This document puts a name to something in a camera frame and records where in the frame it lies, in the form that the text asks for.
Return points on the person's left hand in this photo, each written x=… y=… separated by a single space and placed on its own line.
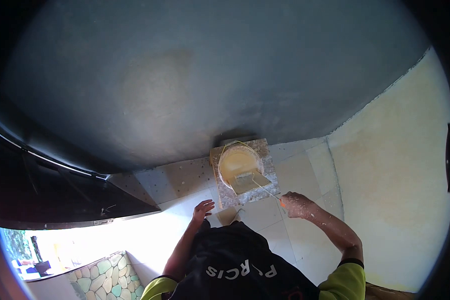
x=201 y=213

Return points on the person's right hand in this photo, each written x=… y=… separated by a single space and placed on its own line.
x=300 y=206

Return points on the person's left fingers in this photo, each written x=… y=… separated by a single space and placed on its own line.
x=207 y=206

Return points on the person's right fingers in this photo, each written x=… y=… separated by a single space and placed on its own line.
x=288 y=204

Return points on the paint roller grid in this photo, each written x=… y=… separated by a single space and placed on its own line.
x=249 y=183

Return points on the paint spattered square block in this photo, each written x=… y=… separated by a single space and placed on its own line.
x=270 y=157

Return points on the white bucket of yellow paint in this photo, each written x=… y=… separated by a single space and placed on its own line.
x=237 y=163

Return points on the person's body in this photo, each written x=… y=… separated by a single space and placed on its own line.
x=240 y=262

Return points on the dark glass door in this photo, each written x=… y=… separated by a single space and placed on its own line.
x=60 y=187

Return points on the pebble pattern low wall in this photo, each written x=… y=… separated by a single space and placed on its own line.
x=105 y=277

